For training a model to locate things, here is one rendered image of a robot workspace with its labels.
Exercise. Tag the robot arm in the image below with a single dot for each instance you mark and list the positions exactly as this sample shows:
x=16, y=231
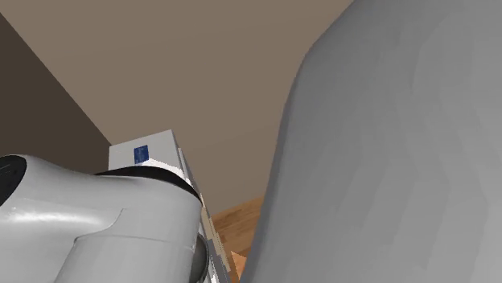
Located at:
x=117, y=235

